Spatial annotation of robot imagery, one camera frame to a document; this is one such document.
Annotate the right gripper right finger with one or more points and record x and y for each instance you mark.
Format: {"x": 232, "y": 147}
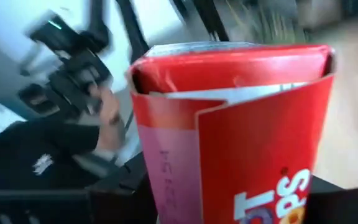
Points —
{"x": 340, "y": 207}

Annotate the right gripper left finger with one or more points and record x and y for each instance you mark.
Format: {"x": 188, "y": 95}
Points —
{"x": 126, "y": 202}

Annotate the red cereal box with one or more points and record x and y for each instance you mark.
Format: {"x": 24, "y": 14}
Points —
{"x": 253, "y": 140}

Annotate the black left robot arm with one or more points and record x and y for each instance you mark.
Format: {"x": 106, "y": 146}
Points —
{"x": 73, "y": 62}

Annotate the person's hand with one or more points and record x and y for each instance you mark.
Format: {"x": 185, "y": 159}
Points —
{"x": 109, "y": 105}

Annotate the person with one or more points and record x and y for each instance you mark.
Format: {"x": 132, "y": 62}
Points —
{"x": 26, "y": 146}

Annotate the black aluminium table frame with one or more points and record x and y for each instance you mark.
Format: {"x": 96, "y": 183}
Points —
{"x": 135, "y": 37}

